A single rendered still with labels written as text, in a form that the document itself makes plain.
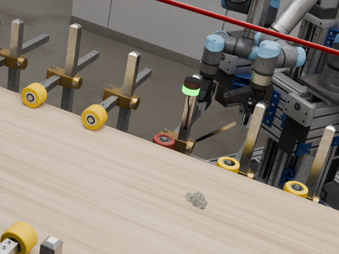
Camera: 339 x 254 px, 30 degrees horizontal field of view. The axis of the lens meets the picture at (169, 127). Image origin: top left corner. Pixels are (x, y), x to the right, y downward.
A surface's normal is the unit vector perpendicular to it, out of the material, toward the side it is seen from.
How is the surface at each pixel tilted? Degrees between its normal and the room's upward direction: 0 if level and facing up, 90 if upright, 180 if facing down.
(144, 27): 90
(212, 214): 0
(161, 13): 90
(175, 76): 0
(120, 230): 0
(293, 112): 90
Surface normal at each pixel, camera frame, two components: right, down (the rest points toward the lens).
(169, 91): 0.18, -0.86
